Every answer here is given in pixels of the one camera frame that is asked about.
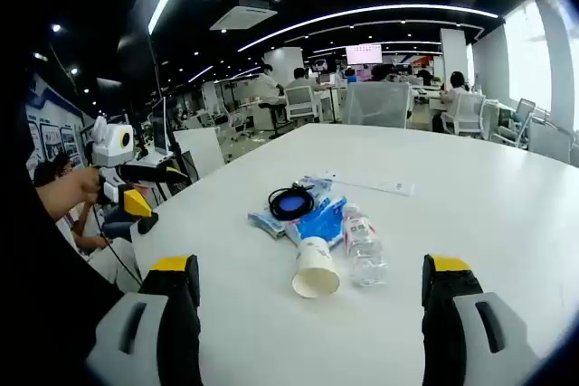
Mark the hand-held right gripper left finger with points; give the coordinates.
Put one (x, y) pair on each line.
(135, 336)

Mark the person's dark clothing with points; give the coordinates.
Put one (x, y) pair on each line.
(59, 304)

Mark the clear plastic water bottle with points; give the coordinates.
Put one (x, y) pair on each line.
(364, 246)

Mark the grey mesh chair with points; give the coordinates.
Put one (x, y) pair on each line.
(375, 106)

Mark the grey office chair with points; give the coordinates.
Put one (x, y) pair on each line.
(520, 119)

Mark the ceiling air conditioner vent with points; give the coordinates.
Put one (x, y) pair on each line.
(244, 13)

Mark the blue plastic pouch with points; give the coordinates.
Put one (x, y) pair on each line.
(264, 221)

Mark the computer monitor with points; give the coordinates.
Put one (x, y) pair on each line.
(159, 128)

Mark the wall poster panel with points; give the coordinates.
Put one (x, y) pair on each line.
(50, 128)

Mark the black device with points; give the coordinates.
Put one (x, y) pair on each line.
(147, 224)

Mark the blue tissue pack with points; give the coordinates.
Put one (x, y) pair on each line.
(323, 228)

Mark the blue round pad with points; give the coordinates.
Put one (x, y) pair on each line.
(291, 204)

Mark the curved ceiling light strip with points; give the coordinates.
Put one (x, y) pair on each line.
(362, 10)

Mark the white table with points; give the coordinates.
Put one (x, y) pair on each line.
(452, 223)

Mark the large wall display screen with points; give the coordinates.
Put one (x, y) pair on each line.
(364, 54)

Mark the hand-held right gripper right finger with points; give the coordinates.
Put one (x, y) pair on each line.
(475, 336)

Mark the large window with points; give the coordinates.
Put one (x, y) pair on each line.
(527, 51)
(573, 74)

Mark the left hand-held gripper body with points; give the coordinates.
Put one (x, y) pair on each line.
(108, 144)

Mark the white paper strip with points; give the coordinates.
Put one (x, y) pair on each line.
(375, 183)

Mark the white paper cup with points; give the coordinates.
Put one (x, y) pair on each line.
(314, 268)

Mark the person's left hand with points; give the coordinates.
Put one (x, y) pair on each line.
(77, 189)

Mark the white office chair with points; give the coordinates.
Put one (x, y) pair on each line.
(468, 115)
(300, 103)

